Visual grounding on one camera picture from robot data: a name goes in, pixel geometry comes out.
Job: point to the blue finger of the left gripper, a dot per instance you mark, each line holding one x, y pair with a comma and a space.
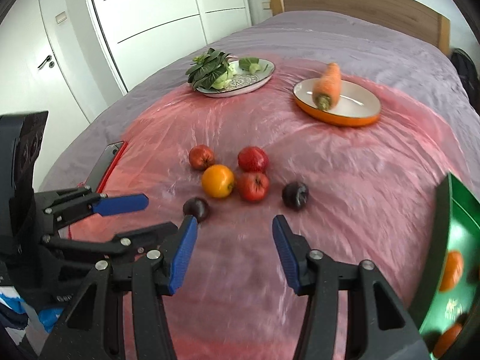
141, 240
109, 206

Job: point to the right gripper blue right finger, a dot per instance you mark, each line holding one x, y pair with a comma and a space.
378, 325

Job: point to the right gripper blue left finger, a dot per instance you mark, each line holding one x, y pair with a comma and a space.
92, 325

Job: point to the large orange tangerine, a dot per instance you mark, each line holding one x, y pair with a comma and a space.
446, 340

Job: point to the dark plum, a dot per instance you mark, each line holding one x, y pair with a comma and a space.
295, 195
197, 207

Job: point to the yellow orange fruit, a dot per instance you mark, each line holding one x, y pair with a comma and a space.
218, 181

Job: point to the red apple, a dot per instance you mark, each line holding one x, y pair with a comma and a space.
253, 186
201, 157
253, 159

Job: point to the smartphone with red case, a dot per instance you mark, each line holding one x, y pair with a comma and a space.
105, 165

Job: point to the green rectangular tray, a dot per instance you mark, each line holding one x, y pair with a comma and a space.
445, 307

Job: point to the pink plastic sheet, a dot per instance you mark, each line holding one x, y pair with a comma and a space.
371, 195

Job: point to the leafy bok choy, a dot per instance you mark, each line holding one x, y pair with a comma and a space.
210, 70

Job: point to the patterned round plate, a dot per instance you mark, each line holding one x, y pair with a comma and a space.
242, 81

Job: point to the white wardrobe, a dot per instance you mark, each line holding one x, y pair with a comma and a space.
143, 36

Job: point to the small bok choy piece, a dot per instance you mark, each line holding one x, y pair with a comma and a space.
250, 64

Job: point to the orange oval dish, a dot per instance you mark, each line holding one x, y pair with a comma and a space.
357, 106

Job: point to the carrot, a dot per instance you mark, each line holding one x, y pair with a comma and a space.
327, 90

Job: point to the purple bed cover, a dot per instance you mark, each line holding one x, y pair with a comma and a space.
361, 49

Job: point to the black backpack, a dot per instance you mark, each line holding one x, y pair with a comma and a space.
467, 72

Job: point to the wooden headboard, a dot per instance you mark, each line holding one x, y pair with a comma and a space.
405, 16

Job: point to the white door with handle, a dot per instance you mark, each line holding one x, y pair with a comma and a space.
52, 60

